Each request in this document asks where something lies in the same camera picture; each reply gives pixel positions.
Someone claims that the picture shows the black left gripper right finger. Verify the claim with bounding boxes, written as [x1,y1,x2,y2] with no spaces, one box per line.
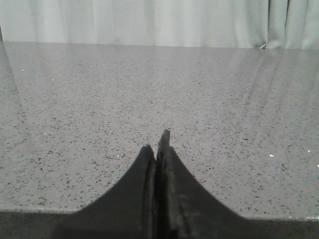
[156,129,282,239]

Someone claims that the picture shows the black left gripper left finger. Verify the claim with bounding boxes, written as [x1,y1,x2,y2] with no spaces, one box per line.
[51,145,156,239]

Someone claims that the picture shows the grey-white curtain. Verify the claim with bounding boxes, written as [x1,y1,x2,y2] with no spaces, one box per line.
[0,0,319,50]

